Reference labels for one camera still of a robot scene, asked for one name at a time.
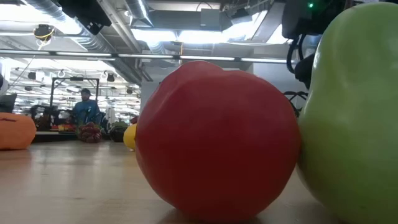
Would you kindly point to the red tomato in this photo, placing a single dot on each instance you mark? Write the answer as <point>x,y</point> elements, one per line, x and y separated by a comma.
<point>217,140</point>

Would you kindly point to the yellow lemon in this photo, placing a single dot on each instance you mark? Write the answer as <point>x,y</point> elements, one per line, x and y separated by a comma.
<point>130,137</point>

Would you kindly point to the green pear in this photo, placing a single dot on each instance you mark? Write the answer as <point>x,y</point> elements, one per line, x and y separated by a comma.
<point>357,124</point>

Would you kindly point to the orange mango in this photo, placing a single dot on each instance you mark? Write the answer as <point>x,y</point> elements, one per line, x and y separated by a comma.
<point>15,132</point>

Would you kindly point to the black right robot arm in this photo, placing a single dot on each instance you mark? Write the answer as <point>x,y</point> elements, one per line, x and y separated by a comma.
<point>298,18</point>

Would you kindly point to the red background object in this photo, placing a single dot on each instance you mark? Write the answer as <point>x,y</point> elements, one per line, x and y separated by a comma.
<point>134,120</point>

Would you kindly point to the red grape bunch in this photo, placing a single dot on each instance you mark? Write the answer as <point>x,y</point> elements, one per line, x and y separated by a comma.
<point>90,133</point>

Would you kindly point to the person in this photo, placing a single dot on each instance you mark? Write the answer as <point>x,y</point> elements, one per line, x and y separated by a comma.
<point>85,110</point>

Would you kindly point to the dark grey monitor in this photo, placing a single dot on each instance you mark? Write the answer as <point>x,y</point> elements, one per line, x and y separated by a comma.
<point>7,104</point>

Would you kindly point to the silver overhead frame bar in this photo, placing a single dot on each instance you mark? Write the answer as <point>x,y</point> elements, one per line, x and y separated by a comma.
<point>93,54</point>

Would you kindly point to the black background rig frame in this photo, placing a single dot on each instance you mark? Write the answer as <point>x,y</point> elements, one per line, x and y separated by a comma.
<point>74,79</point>

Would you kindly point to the black overhead camera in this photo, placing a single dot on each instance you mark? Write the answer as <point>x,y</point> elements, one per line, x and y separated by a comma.
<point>43,32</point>

